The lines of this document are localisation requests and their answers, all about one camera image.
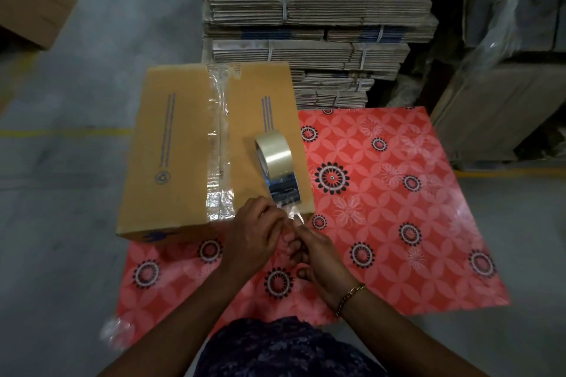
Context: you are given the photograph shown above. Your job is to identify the gold chain bracelet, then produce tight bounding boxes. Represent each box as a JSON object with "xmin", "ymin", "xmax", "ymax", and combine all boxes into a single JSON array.
[{"xmin": 335, "ymin": 283, "xmax": 367, "ymax": 318}]

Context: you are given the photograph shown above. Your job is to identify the large brown cardboard sheets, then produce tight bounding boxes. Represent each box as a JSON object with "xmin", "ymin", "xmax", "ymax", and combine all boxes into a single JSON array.
[{"xmin": 430, "ymin": 59, "xmax": 566, "ymax": 165}]

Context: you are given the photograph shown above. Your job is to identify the person's left hand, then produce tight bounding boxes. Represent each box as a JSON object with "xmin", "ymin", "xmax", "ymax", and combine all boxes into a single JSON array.
[{"xmin": 219, "ymin": 196, "xmax": 302, "ymax": 285}]

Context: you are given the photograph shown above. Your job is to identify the stack of flattened cardboard cartons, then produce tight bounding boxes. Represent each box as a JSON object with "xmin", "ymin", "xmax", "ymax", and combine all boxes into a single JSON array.
[{"xmin": 195, "ymin": 0, "xmax": 468, "ymax": 110}]

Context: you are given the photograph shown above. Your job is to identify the red floral patterned mat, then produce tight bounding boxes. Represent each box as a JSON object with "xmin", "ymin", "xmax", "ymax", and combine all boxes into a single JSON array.
[{"xmin": 116, "ymin": 106, "xmax": 512, "ymax": 343}]

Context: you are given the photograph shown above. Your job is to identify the person's dark patterned clothing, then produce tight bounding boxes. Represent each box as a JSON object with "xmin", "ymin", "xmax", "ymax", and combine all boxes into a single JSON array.
[{"xmin": 194, "ymin": 317, "xmax": 391, "ymax": 377}]

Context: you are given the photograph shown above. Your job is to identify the person's right hand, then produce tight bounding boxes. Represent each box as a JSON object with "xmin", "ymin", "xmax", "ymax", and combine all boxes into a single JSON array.
[{"xmin": 286, "ymin": 224, "xmax": 355, "ymax": 309}]

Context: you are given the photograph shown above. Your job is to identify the clear packing tape roll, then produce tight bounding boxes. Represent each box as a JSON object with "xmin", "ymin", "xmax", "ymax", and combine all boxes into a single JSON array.
[{"xmin": 254, "ymin": 130, "xmax": 306, "ymax": 226}]

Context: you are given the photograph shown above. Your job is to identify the person's right forearm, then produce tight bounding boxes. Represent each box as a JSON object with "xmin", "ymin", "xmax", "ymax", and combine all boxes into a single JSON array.
[{"xmin": 337, "ymin": 287, "xmax": 489, "ymax": 377}]

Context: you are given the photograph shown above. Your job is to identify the crumpled clear tape piece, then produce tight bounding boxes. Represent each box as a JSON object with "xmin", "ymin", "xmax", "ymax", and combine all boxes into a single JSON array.
[{"xmin": 99, "ymin": 318, "xmax": 136, "ymax": 352}]

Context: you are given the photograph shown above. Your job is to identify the person's left forearm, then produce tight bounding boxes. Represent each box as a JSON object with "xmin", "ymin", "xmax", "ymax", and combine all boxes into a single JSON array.
[{"xmin": 97, "ymin": 264, "xmax": 259, "ymax": 377}]

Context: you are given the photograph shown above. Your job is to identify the taped brown cardboard box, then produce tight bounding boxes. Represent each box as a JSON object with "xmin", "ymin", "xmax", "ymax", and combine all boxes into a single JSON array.
[{"xmin": 116, "ymin": 61, "xmax": 316, "ymax": 244}]

